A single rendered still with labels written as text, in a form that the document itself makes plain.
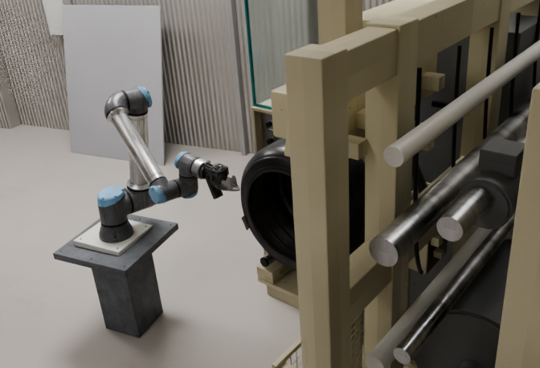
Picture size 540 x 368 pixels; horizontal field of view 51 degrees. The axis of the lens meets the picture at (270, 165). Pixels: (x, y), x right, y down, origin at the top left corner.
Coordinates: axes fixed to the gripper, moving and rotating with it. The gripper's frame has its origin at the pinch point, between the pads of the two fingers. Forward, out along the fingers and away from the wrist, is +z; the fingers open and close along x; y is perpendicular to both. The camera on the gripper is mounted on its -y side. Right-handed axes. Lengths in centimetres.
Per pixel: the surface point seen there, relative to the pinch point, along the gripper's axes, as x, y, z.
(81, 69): 145, -70, -342
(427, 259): 18, -6, 84
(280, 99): -37, 70, 50
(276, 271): -8.7, -23.8, 30.4
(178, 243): 66, -129, -119
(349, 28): 28, 74, 32
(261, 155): -9.2, 29.2, 21.0
